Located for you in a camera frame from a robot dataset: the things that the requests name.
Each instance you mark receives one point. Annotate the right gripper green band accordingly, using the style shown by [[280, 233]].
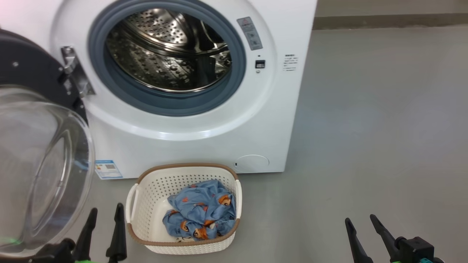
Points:
[[416, 250]]

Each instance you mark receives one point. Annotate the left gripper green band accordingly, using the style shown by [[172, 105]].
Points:
[[55, 254]]

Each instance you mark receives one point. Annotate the white printed garment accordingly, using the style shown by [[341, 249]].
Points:
[[184, 239]]

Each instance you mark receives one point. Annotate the black round washer door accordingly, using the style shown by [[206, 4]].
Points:
[[36, 164]]

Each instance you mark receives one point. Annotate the blue bear print garment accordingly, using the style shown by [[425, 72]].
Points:
[[201, 208]]

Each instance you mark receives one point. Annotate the white washing machine body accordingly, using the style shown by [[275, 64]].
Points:
[[219, 146]]

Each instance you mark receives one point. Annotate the metal door hinge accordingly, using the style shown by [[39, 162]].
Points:
[[75, 75]]

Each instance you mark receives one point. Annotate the stainless steel washing machine drum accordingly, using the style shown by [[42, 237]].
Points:
[[164, 54]]

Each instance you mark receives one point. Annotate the black door latch socket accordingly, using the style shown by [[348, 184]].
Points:
[[260, 64]]

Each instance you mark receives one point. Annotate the white perforated basket brown rim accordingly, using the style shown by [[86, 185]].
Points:
[[150, 204]]

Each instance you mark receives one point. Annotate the blue energy label sticker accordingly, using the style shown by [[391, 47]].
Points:
[[108, 170]]

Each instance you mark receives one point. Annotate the round drain filter cover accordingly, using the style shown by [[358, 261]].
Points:
[[252, 163]]

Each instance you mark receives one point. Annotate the grey warning label sticker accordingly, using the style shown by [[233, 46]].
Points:
[[250, 33]]

